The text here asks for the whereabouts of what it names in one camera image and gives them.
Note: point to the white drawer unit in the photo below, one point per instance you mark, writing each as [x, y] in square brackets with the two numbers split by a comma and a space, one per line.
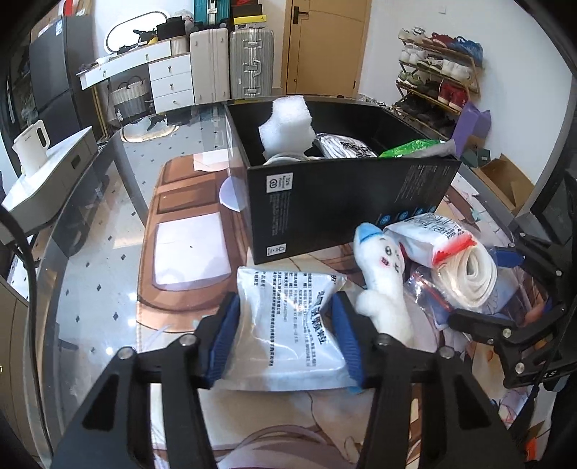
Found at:
[172, 83]

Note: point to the black refrigerator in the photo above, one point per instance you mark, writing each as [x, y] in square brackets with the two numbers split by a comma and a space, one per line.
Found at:
[55, 58]

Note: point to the brown cardboard box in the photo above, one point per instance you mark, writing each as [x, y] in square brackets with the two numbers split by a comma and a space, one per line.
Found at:
[507, 182]

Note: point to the white printed plastic packet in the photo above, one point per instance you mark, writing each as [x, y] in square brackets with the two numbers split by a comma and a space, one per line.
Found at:
[282, 343]

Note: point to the teal suitcase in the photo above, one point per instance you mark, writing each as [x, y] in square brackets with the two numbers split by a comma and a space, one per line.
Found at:
[212, 12]

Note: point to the green white plastic packet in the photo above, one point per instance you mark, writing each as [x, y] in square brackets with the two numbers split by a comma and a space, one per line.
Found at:
[421, 149]

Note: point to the stack of shoe boxes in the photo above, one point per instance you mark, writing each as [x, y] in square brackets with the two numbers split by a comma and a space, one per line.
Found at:
[247, 11]

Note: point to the anime print table mat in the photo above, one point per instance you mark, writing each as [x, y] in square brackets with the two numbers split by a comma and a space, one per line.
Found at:
[194, 244]

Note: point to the black handbag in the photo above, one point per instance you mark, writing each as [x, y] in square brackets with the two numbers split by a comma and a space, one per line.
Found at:
[173, 27]

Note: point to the woven laundry basket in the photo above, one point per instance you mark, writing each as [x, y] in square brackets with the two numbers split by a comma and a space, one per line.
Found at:
[131, 99]

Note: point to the black white printed pouch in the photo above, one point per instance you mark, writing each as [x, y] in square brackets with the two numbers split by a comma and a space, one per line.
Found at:
[339, 147]

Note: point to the white dressing desk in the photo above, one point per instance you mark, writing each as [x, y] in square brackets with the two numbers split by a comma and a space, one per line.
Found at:
[110, 66]

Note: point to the bagged white cloth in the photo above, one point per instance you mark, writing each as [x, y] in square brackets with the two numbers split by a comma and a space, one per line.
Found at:
[459, 263]

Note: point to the white low cabinet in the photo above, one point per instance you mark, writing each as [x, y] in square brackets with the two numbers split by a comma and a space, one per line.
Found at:
[35, 201]

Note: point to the white suitcase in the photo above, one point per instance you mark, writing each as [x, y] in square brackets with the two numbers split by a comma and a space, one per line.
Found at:
[210, 65]

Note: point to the white plush toy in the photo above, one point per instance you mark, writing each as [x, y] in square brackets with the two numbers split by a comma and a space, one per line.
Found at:
[380, 259]

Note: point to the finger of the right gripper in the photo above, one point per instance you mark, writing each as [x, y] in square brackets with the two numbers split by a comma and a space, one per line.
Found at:
[491, 326]
[508, 257]

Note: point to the white foam block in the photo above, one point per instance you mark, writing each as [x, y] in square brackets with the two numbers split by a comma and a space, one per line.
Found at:
[289, 127]

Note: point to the shoe rack with shoes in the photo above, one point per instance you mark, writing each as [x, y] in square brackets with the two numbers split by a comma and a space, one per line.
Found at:
[438, 77]

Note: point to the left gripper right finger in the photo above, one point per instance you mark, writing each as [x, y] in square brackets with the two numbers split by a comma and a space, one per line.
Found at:
[460, 426]

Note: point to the silver suitcase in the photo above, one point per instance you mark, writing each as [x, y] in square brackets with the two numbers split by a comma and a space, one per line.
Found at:
[251, 63]

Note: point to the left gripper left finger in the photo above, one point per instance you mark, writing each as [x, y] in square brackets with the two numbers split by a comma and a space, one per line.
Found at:
[112, 427]

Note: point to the black cardboard box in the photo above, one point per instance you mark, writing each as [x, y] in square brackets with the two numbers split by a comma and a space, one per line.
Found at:
[296, 208]

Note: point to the wooden door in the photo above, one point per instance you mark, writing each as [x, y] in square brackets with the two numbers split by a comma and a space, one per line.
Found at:
[323, 47]

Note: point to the oval mirror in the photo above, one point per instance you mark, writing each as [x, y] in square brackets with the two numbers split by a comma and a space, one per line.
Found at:
[129, 31]

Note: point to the white electric kettle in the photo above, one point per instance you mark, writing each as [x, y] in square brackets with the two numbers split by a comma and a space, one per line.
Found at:
[31, 146]

